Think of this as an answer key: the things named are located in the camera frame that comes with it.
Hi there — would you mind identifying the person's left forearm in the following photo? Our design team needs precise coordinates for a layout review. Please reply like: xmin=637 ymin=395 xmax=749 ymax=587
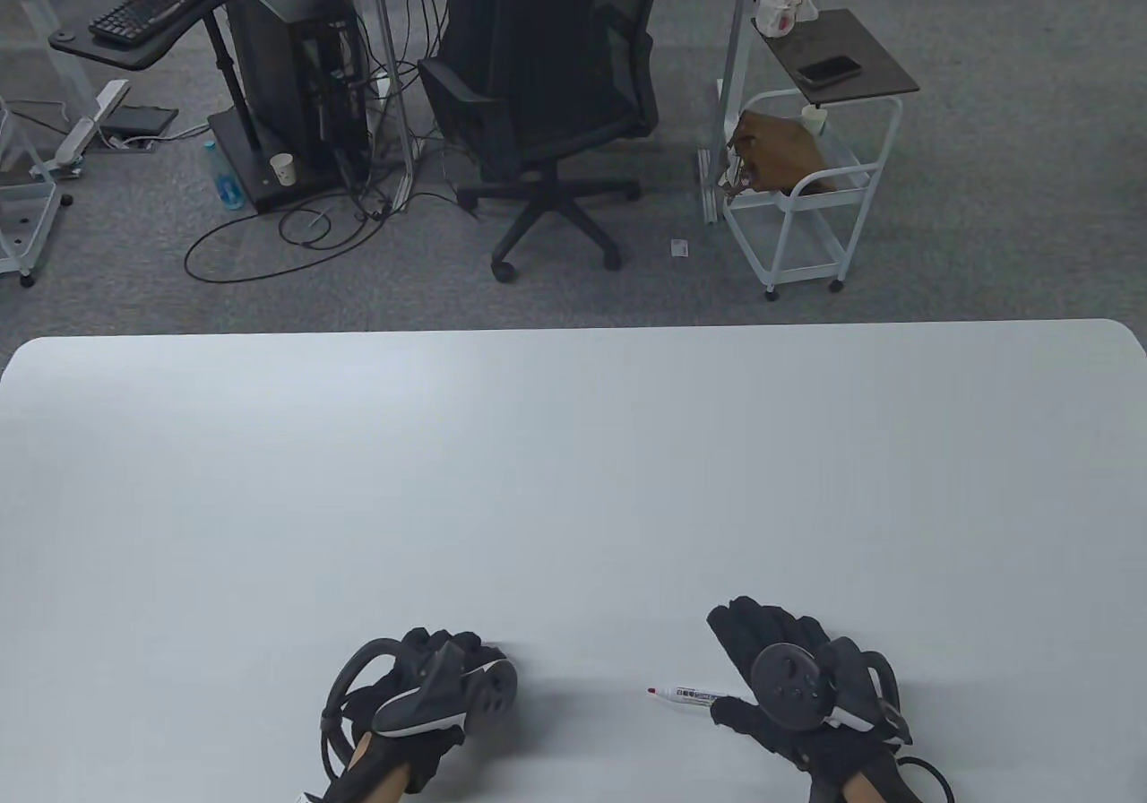
xmin=345 ymin=735 xmax=415 ymax=803

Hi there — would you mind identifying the black white hand controller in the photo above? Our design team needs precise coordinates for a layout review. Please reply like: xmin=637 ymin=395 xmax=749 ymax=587
xmin=371 ymin=642 xmax=520 ymax=738
xmin=750 ymin=637 xmax=907 ymax=747

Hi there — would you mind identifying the black computer tower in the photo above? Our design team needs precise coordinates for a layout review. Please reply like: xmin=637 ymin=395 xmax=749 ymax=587
xmin=230 ymin=0 xmax=371 ymax=187

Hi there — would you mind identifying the brown leather bag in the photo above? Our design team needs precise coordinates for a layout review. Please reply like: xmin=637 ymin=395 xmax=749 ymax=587
xmin=723 ymin=109 xmax=840 ymax=206

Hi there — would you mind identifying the black floor cable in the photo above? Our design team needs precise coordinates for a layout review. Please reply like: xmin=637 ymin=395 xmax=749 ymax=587
xmin=185 ymin=183 xmax=396 ymax=285

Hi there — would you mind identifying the person's left hand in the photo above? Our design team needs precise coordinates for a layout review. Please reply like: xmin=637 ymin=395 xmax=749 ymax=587
xmin=343 ymin=627 xmax=513 ymax=795

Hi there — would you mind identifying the white marker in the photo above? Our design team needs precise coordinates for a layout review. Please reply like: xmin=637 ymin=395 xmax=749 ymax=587
xmin=646 ymin=682 xmax=750 ymax=712

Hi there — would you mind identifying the white metal desk leg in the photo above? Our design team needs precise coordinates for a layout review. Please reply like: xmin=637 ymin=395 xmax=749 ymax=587
xmin=698 ymin=0 xmax=763 ymax=227
xmin=362 ymin=0 xmax=423 ymax=213

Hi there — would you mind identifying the white wire cart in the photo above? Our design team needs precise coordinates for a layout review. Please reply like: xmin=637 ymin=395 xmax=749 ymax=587
xmin=0 ymin=104 xmax=65 ymax=289

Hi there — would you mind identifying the black smartphone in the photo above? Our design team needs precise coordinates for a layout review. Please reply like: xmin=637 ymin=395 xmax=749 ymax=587
xmin=795 ymin=55 xmax=864 ymax=90

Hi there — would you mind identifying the person's right hand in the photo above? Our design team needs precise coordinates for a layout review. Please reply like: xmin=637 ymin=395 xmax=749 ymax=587
xmin=707 ymin=595 xmax=912 ymax=803

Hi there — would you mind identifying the black office chair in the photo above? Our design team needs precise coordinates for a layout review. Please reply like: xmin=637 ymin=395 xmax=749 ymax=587
xmin=418 ymin=0 xmax=674 ymax=283

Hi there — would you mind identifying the black glove cable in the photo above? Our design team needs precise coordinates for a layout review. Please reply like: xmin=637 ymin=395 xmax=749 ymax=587
xmin=894 ymin=752 xmax=956 ymax=803
xmin=302 ymin=639 xmax=406 ymax=803

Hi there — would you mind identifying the white cart with brown top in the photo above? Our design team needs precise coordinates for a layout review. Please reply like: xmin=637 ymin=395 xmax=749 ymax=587
xmin=720 ymin=7 xmax=922 ymax=303

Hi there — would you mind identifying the clear water bottle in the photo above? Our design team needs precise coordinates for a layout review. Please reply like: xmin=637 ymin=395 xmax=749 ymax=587
xmin=203 ymin=139 xmax=246 ymax=212

